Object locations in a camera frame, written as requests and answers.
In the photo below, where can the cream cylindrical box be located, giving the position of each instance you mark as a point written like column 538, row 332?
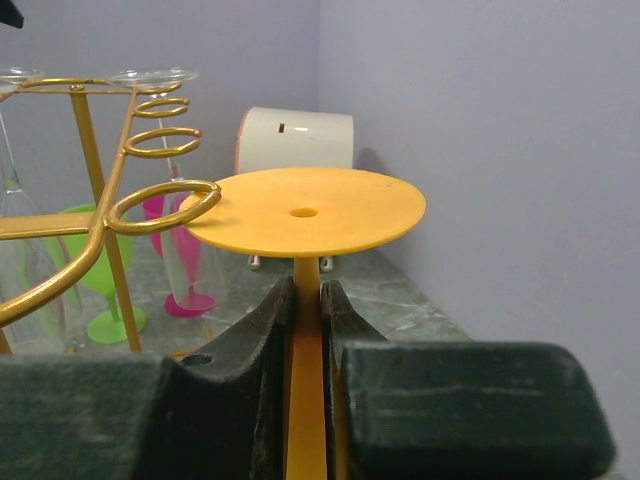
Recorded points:
column 270, row 138

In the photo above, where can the orange plastic goblet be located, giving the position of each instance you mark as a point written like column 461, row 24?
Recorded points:
column 303, row 214

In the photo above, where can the green plastic goblet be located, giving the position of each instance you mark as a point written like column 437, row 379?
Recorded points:
column 107, row 327

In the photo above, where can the gold wire glass rack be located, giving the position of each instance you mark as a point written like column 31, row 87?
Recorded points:
column 147, row 99

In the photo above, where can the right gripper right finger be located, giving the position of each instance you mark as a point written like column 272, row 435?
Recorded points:
column 454, row 409

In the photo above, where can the pink plastic goblet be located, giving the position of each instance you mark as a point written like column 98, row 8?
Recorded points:
column 181, row 253

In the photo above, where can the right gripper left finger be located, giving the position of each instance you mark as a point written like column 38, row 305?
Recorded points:
column 219, row 413

